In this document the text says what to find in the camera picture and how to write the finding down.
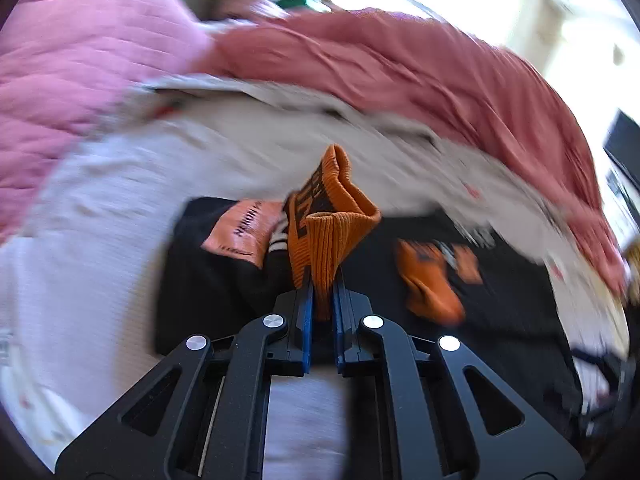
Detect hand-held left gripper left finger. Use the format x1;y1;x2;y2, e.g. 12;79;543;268
55;280;316;480

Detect coral red blanket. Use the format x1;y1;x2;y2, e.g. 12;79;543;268
195;7;628;296

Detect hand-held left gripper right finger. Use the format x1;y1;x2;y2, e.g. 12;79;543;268
332;265;586;480

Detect pale orange cloth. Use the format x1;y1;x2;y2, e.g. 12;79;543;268
201;200;286;268

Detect black garment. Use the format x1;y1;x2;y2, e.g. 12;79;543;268
155;197;583;441

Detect pink quilted pillow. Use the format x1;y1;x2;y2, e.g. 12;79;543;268
0;0;211;246

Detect orange printed sock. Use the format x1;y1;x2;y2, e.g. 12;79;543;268
397;239;483;323

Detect beige strawberry printed bedspread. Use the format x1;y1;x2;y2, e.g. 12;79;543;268
0;72;631;480

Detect dark screen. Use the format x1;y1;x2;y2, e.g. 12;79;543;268
602;109;640;186

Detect orange knit sock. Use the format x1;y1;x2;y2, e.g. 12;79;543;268
282;144;382;322

